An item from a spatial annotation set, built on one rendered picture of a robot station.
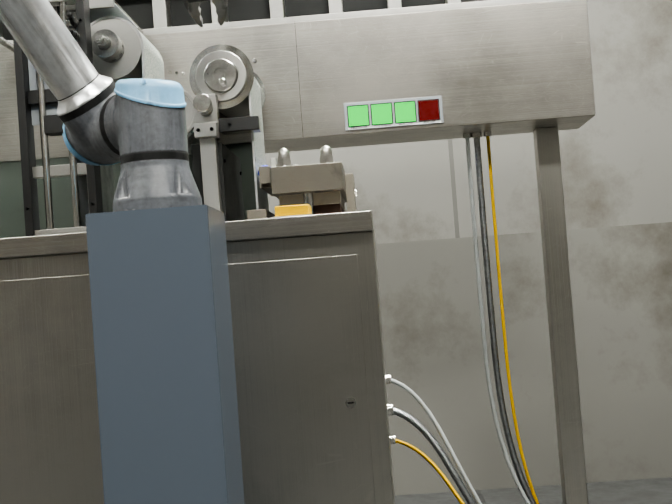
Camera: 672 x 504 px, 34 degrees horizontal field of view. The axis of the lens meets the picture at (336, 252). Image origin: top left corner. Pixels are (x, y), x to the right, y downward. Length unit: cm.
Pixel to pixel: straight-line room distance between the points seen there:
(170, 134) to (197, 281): 26
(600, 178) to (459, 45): 133
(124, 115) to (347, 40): 110
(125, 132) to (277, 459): 75
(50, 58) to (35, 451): 82
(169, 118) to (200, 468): 58
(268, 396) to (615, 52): 232
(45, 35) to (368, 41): 113
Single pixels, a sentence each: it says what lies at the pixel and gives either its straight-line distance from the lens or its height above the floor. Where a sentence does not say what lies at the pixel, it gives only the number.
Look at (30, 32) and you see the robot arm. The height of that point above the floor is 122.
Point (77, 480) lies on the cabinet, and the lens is 234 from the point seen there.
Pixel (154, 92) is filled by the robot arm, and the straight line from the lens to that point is 188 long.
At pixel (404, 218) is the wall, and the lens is 399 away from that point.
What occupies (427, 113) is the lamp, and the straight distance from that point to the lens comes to 284.
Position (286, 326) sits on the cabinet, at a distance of 223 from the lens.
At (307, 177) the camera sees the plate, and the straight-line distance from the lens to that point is 246.
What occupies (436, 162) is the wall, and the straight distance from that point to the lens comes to 401.
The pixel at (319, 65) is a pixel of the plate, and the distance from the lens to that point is 287.
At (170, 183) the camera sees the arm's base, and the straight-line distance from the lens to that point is 185.
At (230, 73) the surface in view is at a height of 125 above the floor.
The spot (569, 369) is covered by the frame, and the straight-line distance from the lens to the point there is 302.
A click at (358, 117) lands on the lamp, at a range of 284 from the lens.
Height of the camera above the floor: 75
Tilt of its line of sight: 2 degrees up
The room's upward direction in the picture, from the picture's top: 4 degrees counter-clockwise
